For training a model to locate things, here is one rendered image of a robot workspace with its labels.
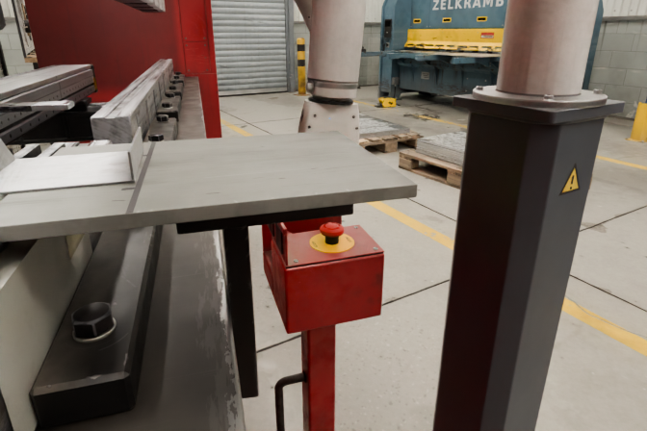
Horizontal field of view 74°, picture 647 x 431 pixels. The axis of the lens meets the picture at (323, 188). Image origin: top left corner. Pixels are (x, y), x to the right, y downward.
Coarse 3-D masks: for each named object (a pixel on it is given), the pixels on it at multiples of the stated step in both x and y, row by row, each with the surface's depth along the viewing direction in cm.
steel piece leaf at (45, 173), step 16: (16, 160) 34; (32, 160) 34; (48, 160) 34; (64, 160) 34; (80, 160) 34; (96, 160) 34; (112, 160) 34; (128, 160) 34; (0, 176) 30; (16, 176) 30; (32, 176) 30; (48, 176) 30; (64, 176) 30; (80, 176) 30; (96, 176) 30; (112, 176) 30; (128, 176) 30; (0, 192) 28; (16, 192) 28
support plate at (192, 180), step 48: (144, 144) 40; (192, 144) 40; (240, 144) 40; (288, 144) 40; (336, 144) 40; (48, 192) 28; (96, 192) 28; (144, 192) 28; (192, 192) 28; (240, 192) 28; (288, 192) 28; (336, 192) 28; (384, 192) 29; (0, 240) 23
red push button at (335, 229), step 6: (330, 222) 70; (324, 228) 68; (330, 228) 67; (336, 228) 67; (342, 228) 68; (324, 234) 67; (330, 234) 67; (336, 234) 67; (342, 234) 68; (330, 240) 68; (336, 240) 68
